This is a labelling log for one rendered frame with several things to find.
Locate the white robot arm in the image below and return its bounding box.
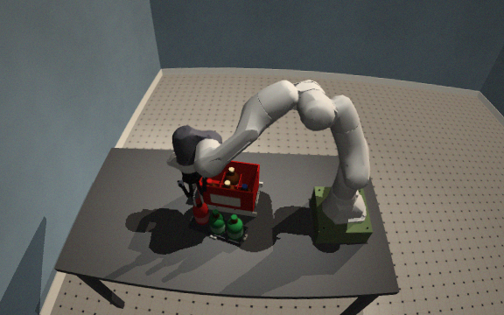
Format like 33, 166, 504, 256
167, 80, 370, 224

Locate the brown bottle with red cap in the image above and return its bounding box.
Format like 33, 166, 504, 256
207, 178, 218, 187

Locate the red bottle with pink label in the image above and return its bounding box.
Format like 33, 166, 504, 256
192, 198, 210, 225

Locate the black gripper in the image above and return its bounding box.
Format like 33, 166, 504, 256
178, 172, 207, 206

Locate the green bottle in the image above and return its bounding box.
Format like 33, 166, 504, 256
227, 214, 243, 241
209, 209, 226, 235

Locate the red crate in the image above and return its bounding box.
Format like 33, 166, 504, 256
203, 161, 259, 212

